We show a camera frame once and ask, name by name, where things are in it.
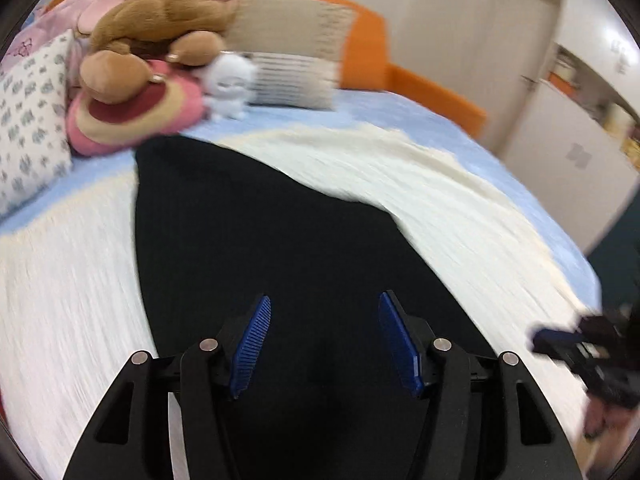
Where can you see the small white plush toy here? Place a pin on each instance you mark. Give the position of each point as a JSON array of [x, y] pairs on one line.
[[227, 80]]

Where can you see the white door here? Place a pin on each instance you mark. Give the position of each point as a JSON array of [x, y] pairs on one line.
[[525, 35]]

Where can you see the white wardrobe cabinet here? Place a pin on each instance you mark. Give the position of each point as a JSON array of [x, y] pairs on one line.
[[575, 160]]

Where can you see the person's right hand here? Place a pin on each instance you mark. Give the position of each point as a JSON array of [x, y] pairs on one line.
[[602, 417]]

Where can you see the pink round plush cushion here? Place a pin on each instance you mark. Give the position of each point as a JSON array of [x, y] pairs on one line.
[[150, 110]]

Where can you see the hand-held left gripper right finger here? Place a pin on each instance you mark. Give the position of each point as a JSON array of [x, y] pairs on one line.
[[400, 345]]

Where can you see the white floral pillow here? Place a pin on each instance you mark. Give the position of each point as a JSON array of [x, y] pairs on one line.
[[30, 120]]

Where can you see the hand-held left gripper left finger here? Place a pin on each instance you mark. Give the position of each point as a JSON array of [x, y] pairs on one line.
[[250, 345]]

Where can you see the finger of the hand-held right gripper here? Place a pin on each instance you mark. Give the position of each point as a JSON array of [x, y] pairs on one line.
[[552, 341]]

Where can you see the orange bed headboard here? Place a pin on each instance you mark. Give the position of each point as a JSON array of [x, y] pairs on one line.
[[370, 50]]

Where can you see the pink cartoon blanket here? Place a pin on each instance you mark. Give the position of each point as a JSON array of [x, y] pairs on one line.
[[50, 20]]

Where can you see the beige patchwork pillow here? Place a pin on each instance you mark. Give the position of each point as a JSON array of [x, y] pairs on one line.
[[290, 25]]

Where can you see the cream daisy blanket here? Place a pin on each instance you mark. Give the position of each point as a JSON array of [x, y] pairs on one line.
[[450, 210]]

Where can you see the brown plush toy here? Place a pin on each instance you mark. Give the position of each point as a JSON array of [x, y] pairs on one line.
[[150, 10]]

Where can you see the black jacket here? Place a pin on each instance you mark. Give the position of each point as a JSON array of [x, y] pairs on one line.
[[300, 235]]

